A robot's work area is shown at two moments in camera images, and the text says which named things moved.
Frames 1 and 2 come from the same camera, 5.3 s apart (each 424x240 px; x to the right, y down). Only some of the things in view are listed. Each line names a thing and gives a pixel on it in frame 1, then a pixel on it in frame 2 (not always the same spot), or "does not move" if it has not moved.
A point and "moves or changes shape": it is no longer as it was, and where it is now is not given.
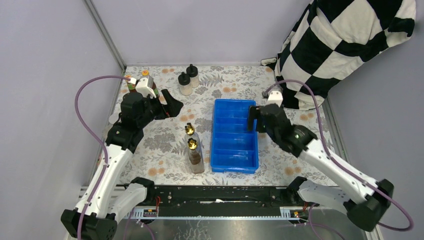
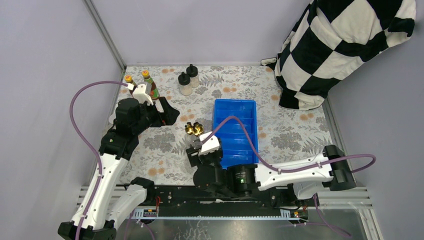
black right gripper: x=253 y=113 to x=194 y=158
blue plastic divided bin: x=234 y=148 does not move
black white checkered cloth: x=331 y=37 does not move
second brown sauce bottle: x=146 y=72 does not move
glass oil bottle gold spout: x=195 y=157 moves or changes shape
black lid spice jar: x=185 y=85 does not move
